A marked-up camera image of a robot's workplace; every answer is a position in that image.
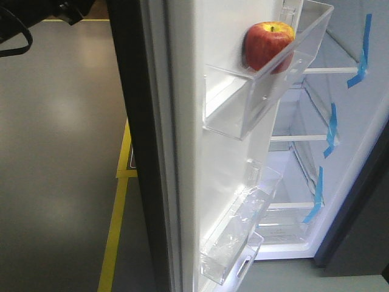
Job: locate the fridge door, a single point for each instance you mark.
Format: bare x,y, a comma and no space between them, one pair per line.
188,175

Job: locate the upper clear door bin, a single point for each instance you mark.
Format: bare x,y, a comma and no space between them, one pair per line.
238,96

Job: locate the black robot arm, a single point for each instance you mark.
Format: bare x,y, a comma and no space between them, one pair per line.
33,12

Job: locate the middle clear door bin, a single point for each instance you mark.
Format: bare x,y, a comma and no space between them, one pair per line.
226,240

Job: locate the clear door bin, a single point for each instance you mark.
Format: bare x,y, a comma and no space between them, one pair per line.
238,96
231,261
226,240

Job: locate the clear crisper drawer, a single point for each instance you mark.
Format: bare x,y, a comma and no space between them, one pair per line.
281,226

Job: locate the dark grey fridge body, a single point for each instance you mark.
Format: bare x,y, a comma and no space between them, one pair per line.
351,70

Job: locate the red yellow apple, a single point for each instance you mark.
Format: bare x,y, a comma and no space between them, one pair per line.
263,41

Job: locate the lower clear door bin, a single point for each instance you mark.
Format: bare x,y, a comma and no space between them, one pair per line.
231,261

